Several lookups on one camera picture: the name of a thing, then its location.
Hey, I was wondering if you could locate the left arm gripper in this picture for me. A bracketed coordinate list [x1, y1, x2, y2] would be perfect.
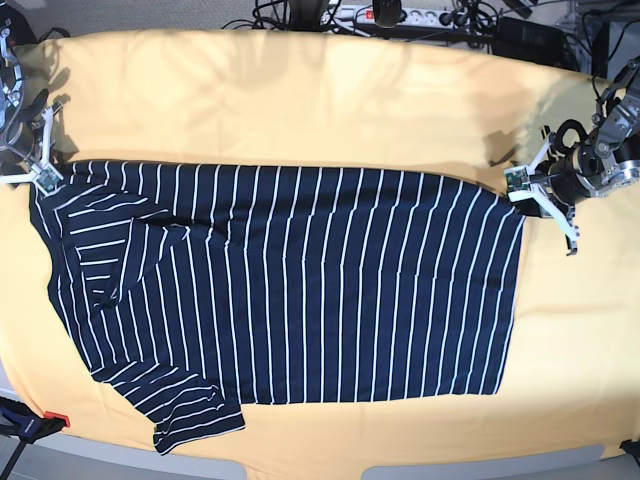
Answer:
[507, 184, 563, 219]

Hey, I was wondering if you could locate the blue red table clamp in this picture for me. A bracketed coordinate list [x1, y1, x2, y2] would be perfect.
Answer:
[1, 397, 70, 480]

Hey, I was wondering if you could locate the navy white-striped T-shirt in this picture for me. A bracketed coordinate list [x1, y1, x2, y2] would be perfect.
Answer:
[29, 161, 524, 454]

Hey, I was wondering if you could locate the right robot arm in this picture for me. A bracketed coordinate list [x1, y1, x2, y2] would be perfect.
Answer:
[1, 19, 49, 175]

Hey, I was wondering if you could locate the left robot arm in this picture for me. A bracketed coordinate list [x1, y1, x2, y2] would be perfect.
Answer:
[504, 57, 639, 221]

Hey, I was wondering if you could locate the black clamp right corner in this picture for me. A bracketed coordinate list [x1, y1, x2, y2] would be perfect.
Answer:
[619, 435, 640, 461]

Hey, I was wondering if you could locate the white power strip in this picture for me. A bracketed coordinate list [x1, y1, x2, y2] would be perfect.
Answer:
[321, 3, 474, 33]

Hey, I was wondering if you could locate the black power adapter brick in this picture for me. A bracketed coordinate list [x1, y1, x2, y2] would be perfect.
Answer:
[492, 17, 565, 66]

